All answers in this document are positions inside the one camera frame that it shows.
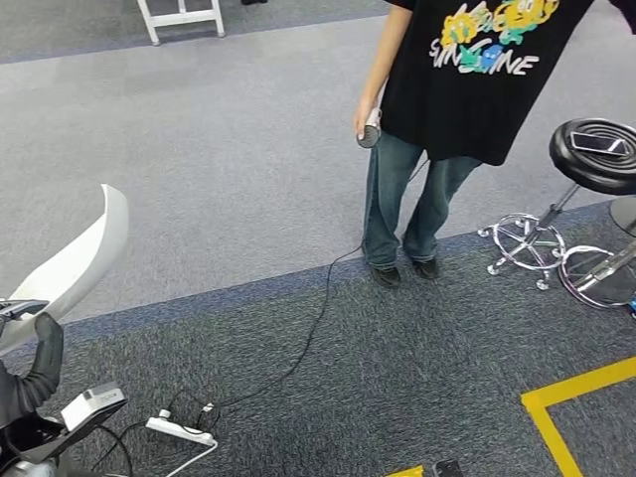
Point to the white plastic body part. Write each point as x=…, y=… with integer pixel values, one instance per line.
x=75, y=263

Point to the grey handheld controller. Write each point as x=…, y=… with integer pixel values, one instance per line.
x=370, y=131

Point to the chrome stanchion post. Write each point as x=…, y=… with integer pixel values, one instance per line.
x=596, y=276

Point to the black robot foot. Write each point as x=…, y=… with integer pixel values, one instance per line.
x=447, y=469

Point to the yellow floor tape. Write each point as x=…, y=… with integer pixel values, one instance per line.
x=571, y=386
x=405, y=472

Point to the person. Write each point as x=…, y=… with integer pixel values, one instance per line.
x=471, y=79

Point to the black round stool seat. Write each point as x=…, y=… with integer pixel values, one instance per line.
x=596, y=171

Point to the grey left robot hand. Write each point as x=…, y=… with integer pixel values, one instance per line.
x=50, y=355

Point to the white power strip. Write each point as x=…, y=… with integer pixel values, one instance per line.
x=179, y=431

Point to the white frame stand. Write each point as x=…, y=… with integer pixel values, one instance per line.
x=179, y=18

